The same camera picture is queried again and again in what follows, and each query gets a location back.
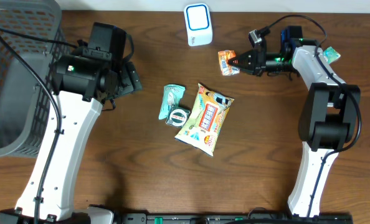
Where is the white barcode scanner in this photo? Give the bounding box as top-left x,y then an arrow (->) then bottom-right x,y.
183,2 -> 213,47

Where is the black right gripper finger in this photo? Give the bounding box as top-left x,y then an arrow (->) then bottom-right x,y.
228,50 -> 254,62
229,60 -> 254,75

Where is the yellow snack bag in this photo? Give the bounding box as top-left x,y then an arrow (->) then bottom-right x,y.
175,84 -> 234,156

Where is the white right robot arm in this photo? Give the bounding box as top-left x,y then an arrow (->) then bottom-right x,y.
228,26 -> 361,219

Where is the round dark green packet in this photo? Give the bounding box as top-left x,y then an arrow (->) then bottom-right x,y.
165,106 -> 191,128

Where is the mint green snack packet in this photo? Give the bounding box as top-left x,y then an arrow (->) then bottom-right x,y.
158,84 -> 186,119

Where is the small teal white packet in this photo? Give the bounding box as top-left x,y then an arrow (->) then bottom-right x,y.
323,47 -> 341,64

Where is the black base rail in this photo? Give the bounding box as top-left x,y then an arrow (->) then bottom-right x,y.
116,211 -> 354,224

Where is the grey plastic mesh basket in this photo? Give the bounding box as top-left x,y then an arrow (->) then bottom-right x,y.
0,0 -> 70,157

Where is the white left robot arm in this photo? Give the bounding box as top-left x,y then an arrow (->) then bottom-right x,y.
0,55 -> 142,223

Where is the small orange juice carton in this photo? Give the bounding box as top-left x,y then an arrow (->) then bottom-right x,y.
218,50 -> 240,76

